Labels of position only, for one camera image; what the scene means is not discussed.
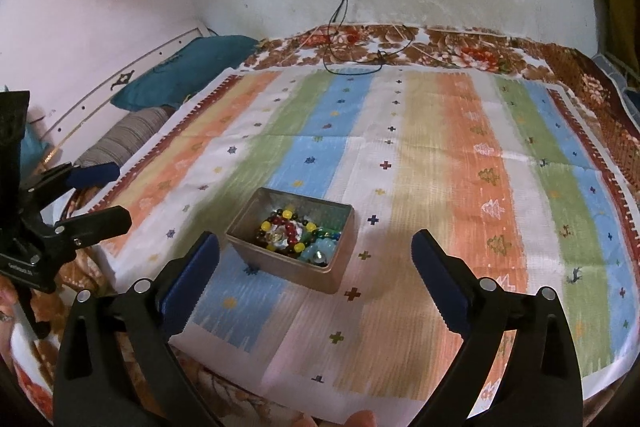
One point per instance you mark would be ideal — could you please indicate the teal pillow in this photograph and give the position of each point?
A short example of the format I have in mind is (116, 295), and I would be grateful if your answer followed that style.
(200, 67)

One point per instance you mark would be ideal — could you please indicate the person's right hand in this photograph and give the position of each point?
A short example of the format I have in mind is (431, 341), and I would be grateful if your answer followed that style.
(360, 419)

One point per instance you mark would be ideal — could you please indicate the grey striped pillow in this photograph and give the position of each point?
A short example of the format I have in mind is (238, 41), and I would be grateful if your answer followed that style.
(125, 132)

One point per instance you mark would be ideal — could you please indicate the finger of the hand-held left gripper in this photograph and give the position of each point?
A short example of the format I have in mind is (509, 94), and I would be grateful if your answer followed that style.
(97, 173)
(102, 222)

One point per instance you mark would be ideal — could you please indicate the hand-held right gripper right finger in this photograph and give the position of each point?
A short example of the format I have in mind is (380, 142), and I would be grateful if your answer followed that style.
(440, 282)

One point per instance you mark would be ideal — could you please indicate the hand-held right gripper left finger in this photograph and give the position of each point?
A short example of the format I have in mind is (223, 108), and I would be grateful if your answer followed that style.
(192, 277)

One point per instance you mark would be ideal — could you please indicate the metal tin box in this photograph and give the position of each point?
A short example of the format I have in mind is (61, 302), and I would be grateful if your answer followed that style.
(290, 274)

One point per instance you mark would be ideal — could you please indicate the colourful striped mat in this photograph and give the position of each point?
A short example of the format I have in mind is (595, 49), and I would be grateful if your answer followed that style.
(425, 157)

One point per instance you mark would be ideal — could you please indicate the white headboard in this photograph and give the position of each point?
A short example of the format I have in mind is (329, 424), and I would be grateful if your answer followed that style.
(100, 77)

